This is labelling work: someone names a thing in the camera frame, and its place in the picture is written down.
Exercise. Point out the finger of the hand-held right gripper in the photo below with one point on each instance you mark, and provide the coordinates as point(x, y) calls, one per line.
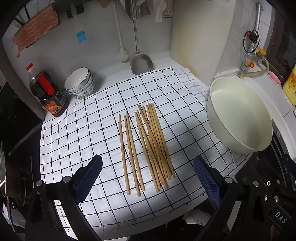
point(263, 169)
point(288, 160)

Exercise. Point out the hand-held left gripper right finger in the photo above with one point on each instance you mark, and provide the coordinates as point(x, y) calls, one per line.
point(208, 180)

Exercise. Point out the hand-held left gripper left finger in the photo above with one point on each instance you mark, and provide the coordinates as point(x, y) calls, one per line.
point(89, 173)

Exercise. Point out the cream plastic basin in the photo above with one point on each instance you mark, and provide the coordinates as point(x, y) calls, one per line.
point(238, 111)

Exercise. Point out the pile of wooden chopsticks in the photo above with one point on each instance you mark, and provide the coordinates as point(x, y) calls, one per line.
point(152, 148)

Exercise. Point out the white checkered cloth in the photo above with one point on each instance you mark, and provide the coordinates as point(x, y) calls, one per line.
point(92, 120)

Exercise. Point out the yellow oil bottle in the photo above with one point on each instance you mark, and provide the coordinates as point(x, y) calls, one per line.
point(291, 85)

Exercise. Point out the white patterned ceramic bowl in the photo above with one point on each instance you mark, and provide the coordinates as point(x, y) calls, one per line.
point(76, 77)
point(83, 95)

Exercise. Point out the pink soap bar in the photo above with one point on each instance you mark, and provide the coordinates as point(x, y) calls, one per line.
point(274, 77)

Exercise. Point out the dark soy sauce bottle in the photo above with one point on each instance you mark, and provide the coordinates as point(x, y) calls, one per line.
point(48, 99)

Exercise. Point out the black stove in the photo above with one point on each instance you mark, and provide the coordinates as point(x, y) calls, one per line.
point(16, 120)

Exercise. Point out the stack of white bowls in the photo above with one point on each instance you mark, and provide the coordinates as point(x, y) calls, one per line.
point(91, 81)

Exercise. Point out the orange valve knob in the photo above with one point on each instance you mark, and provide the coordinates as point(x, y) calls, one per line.
point(249, 64)

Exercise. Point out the metal spatula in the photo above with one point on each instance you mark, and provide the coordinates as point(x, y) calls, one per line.
point(141, 63)

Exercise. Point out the white dish brush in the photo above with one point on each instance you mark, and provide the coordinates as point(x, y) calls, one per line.
point(123, 55)

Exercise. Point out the red black gas valve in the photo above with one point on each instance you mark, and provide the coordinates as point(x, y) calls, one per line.
point(252, 35)

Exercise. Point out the white cutting board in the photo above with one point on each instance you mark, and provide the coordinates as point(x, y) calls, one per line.
point(198, 41)

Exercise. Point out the grey metal gas pipe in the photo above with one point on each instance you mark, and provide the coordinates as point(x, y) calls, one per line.
point(257, 20)

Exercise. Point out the orange striped towel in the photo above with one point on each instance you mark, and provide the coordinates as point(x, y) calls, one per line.
point(34, 30)

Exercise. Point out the white hanging cloth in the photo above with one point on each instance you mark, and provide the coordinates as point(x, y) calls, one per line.
point(159, 10)

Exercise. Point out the white wall socket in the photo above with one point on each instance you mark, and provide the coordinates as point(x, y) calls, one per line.
point(167, 13)

